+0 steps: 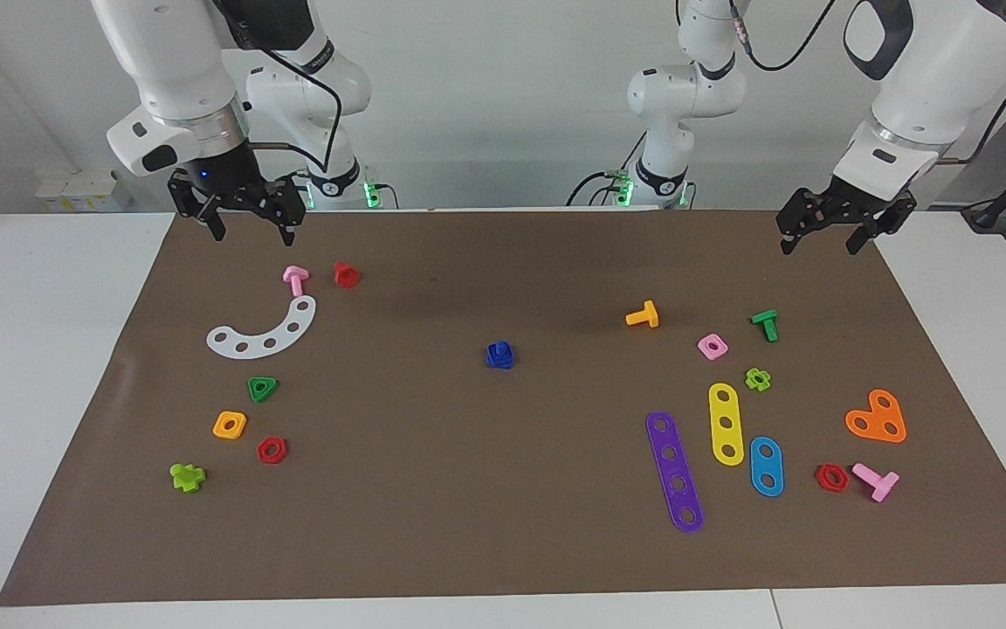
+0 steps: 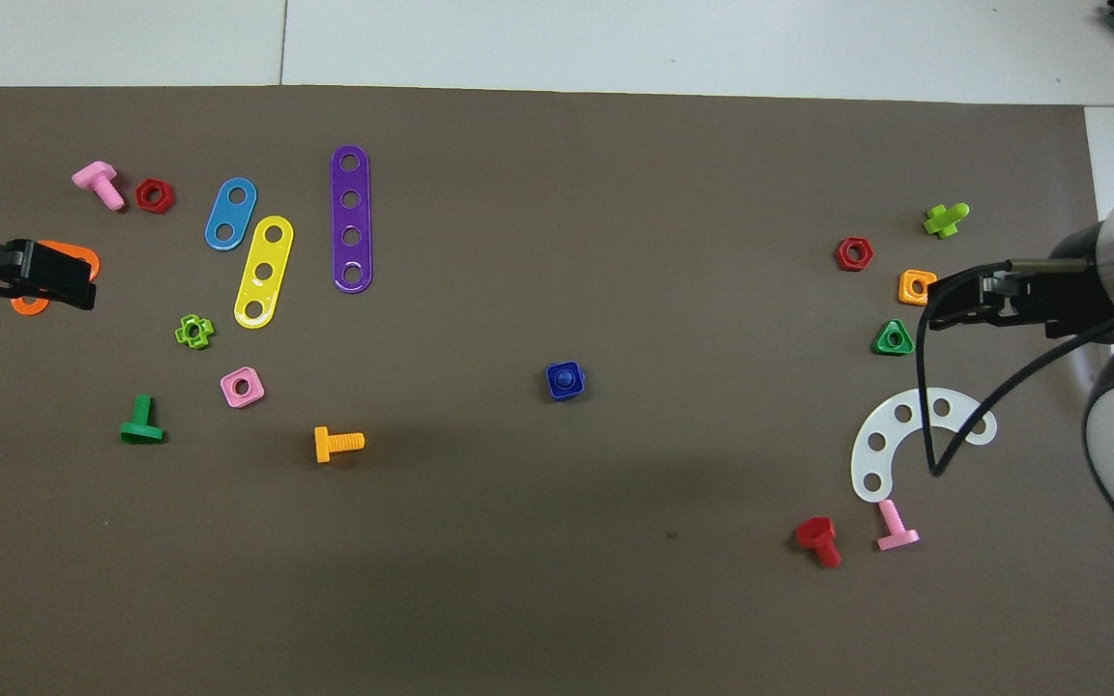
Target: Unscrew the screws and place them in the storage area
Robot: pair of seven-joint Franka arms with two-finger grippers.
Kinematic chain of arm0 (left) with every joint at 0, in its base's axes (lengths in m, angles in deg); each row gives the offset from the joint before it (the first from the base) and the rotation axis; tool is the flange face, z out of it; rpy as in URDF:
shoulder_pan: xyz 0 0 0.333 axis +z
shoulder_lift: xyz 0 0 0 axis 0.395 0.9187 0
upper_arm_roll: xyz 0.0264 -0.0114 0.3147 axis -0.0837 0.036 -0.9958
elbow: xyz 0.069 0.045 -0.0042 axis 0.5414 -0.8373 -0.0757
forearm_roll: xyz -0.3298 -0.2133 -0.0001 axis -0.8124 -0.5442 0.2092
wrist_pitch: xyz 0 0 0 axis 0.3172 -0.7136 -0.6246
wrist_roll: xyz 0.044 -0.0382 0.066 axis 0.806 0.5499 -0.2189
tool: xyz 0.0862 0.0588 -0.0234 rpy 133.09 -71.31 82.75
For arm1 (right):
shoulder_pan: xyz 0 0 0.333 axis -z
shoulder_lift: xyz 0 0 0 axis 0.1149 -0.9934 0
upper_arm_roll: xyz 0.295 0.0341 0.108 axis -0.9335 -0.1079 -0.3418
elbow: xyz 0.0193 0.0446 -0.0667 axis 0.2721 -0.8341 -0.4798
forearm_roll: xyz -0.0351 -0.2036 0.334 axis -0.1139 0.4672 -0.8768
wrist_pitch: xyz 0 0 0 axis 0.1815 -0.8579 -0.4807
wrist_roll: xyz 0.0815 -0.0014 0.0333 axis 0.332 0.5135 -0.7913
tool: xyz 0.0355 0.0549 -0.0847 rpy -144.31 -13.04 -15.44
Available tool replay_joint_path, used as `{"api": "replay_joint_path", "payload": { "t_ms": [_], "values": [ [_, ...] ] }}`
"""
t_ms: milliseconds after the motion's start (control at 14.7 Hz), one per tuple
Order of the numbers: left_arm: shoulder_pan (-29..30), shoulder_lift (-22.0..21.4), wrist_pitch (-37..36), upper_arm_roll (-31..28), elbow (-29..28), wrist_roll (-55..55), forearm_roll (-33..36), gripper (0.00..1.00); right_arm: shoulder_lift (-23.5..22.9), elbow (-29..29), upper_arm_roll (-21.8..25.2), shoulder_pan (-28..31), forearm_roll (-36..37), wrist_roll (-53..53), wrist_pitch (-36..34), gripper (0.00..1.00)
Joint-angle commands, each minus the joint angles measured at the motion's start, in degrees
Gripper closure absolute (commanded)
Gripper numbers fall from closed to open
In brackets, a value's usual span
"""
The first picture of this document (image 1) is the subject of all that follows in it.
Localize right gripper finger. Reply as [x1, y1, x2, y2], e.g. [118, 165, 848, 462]
[254, 175, 307, 247]
[169, 175, 227, 244]

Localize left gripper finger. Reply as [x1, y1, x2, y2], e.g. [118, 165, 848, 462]
[775, 189, 829, 255]
[846, 194, 917, 256]

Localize white curved hole plate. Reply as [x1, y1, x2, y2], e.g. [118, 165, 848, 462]
[206, 295, 318, 360]

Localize orange heart-shaped plate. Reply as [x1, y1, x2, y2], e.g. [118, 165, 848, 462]
[845, 389, 907, 444]

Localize yellow three-hole plate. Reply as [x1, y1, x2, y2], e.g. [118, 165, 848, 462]
[708, 383, 745, 467]

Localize blue two-hole plate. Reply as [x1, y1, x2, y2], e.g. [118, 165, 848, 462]
[749, 437, 785, 497]

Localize purple four-hole plate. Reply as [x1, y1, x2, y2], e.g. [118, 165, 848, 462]
[645, 411, 704, 533]

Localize brown table mat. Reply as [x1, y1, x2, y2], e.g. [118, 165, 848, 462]
[0, 210, 1006, 608]

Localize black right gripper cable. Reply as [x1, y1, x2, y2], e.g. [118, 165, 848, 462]
[215, 0, 343, 172]

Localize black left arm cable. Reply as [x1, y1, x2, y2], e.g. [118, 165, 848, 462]
[728, 0, 837, 73]

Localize black base cables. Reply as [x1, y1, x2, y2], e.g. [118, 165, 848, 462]
[565, 131, 648, 208]

